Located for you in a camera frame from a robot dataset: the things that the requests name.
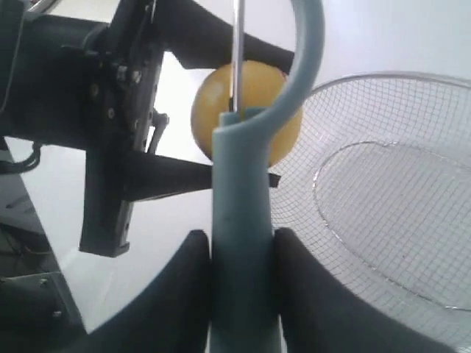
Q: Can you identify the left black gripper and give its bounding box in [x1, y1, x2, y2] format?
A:
[0, 0, 283, 258]

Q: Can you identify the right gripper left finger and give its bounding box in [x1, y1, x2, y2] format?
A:
[64, 230, 210, 352]

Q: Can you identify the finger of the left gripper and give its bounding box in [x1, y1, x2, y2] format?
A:
[155, 1, 294, 70]

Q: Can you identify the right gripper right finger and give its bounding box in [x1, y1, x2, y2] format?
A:
[274, 228, 453, 352]

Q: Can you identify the teal handled vegetable peeler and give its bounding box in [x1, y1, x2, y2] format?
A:
[209, 1, 325, 352]

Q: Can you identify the yellow lemon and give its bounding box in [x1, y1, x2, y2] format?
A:
[191, 60, 305, 167]

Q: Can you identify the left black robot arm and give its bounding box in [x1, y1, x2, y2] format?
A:
[1, 1, 233, 257]

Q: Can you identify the left black camera cable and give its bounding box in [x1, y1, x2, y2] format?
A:
[0, 141, 43, 174]

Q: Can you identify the oval wire mesh basket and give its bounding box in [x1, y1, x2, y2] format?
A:
[270, 71, 471, 317]

